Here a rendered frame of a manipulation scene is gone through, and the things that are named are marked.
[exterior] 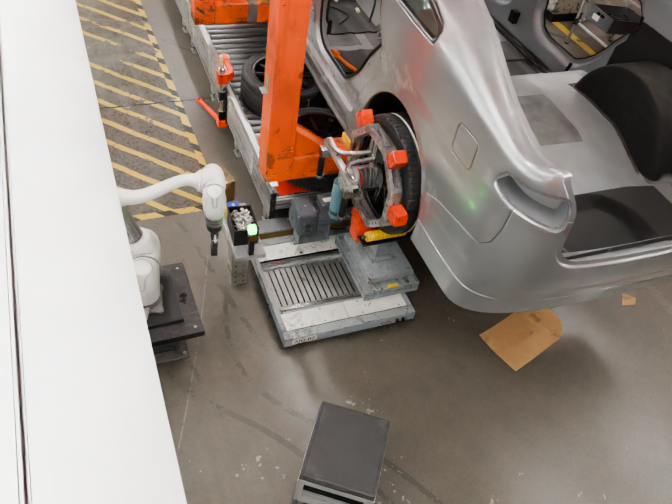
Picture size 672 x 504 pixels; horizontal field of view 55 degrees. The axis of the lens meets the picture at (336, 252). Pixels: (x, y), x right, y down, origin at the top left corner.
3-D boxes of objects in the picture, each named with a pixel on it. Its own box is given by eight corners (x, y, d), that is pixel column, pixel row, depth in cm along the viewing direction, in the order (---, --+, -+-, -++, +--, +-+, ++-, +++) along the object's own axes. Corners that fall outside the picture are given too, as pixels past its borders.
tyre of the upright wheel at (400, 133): (422, 251, 371) (465, 180, 317) (385, 257, 363) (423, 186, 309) (382, 163, 401) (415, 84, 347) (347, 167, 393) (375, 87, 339)
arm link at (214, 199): (226, 221, 295) (225, 201, 303) (227, 197, 283) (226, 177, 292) (202, 221, 293) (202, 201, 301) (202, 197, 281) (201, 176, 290)
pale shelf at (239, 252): (265, 257, 355) (266, 253, 353) (235, 262, 349) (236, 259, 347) (245, 206, 382) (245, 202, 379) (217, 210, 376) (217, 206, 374)
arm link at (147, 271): (127, 307, 323) (122, 280, 307) (129, 278, 334) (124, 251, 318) (160, 306, 326) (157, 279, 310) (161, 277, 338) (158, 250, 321)
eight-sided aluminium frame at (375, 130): (388, 245, 353) (410, 168, 314) (377, 247, 350) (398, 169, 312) (351, 182, 386) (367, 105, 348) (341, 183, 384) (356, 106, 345)
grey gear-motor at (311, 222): (353, 244, 421) (363, 204, 396) (293, 255, 406) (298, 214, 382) (343, 225, 432) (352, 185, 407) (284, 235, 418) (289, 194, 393)
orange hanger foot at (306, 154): (368, 170, 406) (379, 124, 382) (290, 180, 388) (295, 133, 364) (359, 154, 417) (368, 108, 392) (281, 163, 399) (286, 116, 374)
